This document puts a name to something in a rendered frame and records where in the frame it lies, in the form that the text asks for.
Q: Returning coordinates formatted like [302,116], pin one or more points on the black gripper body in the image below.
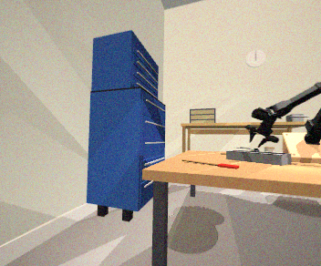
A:
[263,130]

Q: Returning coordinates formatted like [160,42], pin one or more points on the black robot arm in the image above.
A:
[280,109]

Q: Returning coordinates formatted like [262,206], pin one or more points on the grey metal roasting tin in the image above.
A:
[273,158]

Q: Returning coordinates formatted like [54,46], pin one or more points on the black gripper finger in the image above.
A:
[262,142]
[251,136]

